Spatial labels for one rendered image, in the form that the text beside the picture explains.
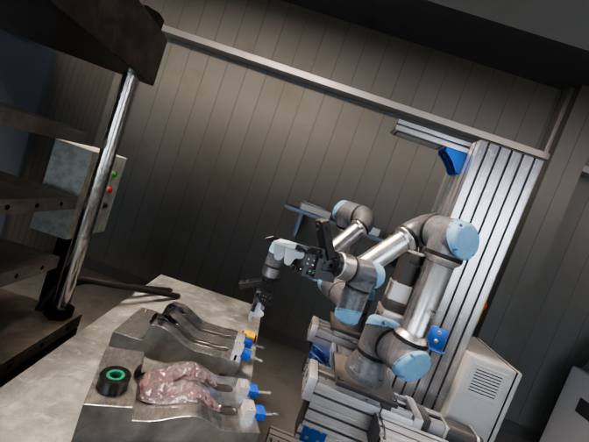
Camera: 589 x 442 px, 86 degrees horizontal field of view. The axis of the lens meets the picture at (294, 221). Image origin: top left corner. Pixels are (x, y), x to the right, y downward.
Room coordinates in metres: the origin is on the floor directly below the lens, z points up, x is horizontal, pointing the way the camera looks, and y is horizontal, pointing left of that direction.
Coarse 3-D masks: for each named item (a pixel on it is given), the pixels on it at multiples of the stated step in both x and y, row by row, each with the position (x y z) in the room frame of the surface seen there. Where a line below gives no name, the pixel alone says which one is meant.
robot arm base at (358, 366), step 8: (360, 352) 1.12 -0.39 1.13; (352, 360) 1.13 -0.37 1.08; (360, 360) 1.11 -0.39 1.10; (368, 360) 1.10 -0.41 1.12; (376, 360) 1.09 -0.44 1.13; (344, 368) 1.14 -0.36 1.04; (352, 368) 1.11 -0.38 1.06; (360, 368) 1.10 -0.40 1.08; (368, 368) 1.09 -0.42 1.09; (376, 368) 1.09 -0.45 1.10; (384, 368) 1.11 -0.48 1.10; (352, 376) 1.10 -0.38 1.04; (360, 376) 1.08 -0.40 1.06; (368, 376) 1.08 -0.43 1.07; (376, 376) 1.09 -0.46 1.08; (384, 376) 1.11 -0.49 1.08; (368, 384) 1.08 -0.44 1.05; (376, 384) 1.08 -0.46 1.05
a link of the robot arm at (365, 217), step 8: (360, 208) 1.54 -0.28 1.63; (368, 208) 1.55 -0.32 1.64; (360, 216) 1.49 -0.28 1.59; (368, 216) 1.49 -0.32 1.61; (352, 224) 1.48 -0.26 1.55; (360, 224) 1.46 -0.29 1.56; (368, 224) 1.47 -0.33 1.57; (344, 232) 1.44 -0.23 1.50; (352, 232) 1.44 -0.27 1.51; (360, 232) 1.46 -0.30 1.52; (368, 232) 1.48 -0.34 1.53; (336, 240) 1.41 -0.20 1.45; (344, 240) 1.41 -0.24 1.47; (352, 240) 1.43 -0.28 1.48; (336, 248) 1.38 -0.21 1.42; (344, 248) 1.41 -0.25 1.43
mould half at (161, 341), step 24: (144, 312) 1.38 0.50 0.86; (168, 312) 1.31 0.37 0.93; (192, 312) 1.42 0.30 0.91; (120, 336) 1.17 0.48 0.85; (144, 336) 1.20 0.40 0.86; (168, 336) 1.18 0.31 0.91; (216, 336) 1.35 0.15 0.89; (168, 360) 1.18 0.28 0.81; (192, 360) 1.19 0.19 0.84; (216, 360) 1.20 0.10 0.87; (240, 360) 1.22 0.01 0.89
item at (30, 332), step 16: (0, 304) 1.20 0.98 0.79; (16, 304) 1.23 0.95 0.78; (32, 304) 1.27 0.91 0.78; (0, 320) 1.11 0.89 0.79; (16, 320) 1.14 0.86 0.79; (32, 320) 1.18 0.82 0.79; (48, 320) 1.21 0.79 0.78; (0, 336) 1.04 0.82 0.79; (16, 336) 1.06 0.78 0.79; (32, 336) 1.09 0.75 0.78; (48, 336) 1.13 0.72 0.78; (0, 352) 0.97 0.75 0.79; (16, 352) 0.99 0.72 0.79; (32, 352) 1.07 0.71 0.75; (0, 368) 0.93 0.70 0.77
